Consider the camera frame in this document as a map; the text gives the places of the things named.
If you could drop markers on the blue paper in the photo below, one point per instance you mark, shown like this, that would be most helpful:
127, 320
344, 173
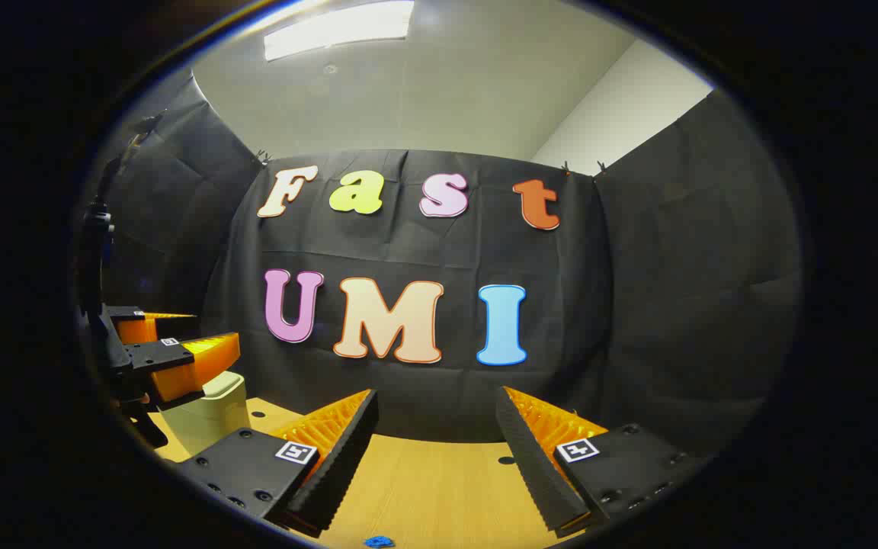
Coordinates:
379, 542

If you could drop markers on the black backdrop cloth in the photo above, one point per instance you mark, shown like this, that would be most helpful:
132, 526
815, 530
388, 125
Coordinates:
424, 244

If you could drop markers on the green desktop garbage bin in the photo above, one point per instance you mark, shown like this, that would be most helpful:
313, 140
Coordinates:
206, 415

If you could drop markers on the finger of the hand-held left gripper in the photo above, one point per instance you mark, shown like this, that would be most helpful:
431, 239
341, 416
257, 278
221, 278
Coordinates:
161, 326
187, 366

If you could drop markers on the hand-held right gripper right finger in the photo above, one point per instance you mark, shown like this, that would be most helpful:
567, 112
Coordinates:
530, 457

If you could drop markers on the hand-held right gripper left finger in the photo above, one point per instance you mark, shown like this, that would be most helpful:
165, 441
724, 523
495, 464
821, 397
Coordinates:
344, 450

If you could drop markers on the wooden desktop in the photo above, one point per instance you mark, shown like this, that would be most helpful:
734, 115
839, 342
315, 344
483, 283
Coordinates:
431, 488

